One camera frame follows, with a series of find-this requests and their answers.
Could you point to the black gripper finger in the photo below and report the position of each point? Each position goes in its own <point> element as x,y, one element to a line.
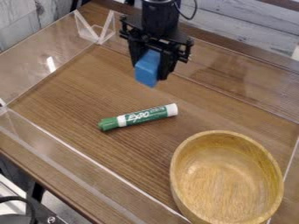
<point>168,60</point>
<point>138,48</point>

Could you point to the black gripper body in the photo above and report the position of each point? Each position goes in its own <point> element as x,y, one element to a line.
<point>156,27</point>

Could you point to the blue rectangular block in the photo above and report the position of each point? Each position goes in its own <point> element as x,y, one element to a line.
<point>146,68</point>

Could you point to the brown wooden bowl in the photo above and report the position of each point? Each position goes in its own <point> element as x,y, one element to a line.
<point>226,179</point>

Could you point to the green Expo marker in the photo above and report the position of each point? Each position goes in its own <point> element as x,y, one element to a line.
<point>139,117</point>

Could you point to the clear acrylic enclosure wall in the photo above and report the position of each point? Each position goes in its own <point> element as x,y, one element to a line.
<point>61,83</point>

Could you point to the black metal table frame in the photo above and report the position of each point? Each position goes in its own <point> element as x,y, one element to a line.
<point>43,214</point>

